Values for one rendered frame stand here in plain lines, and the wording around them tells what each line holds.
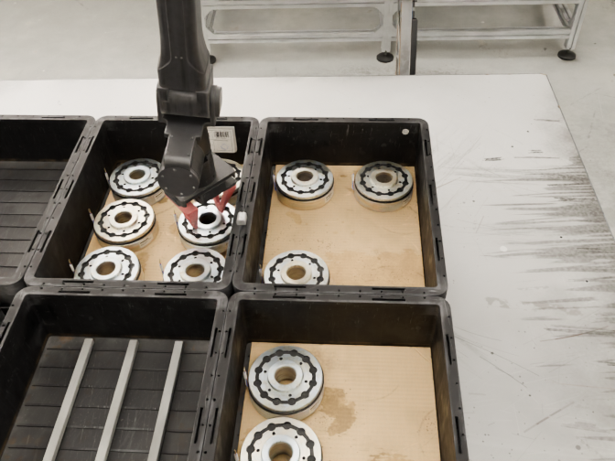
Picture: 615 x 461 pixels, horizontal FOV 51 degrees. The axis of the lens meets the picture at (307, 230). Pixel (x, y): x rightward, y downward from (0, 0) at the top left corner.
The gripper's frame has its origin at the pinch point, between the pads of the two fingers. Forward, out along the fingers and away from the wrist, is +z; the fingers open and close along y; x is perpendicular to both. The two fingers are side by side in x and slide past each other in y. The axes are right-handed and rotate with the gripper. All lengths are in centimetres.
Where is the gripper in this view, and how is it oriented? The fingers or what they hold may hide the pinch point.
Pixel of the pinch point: (206, 215)
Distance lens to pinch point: 109.0
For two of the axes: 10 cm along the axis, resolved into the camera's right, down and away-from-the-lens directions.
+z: 0.3, 6.6, 7.5
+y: 7.5, -5.1, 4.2
